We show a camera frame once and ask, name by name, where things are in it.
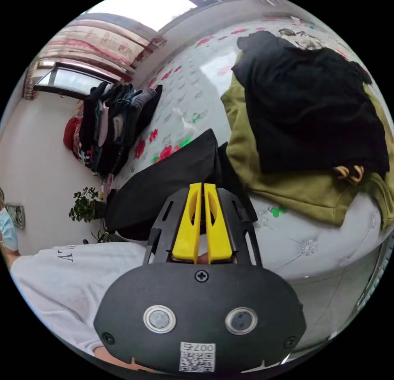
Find pile of folded clothes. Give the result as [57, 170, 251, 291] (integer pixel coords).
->
[63, 80, 164, 176]

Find black pants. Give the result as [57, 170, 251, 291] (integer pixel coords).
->
[104, 128, 260, 243]

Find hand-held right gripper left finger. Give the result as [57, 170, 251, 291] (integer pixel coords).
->
[172, 183, 203, 264]

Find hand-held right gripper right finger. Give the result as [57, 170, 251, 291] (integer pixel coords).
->
[204, 183, 233, 265]

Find window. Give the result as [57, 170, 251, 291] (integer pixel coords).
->
[33, 61, 125, 101]

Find red patterned curtain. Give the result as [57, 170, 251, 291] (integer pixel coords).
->
[38, 16, 167, 79]

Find person's body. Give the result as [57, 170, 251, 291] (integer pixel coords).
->
[0, 186, 149, 357]

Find green potted plant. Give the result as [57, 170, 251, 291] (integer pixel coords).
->
[69, 187, 124, 243]

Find bed with floral sheet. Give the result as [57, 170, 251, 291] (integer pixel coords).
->
[103, 15, 393, 283]

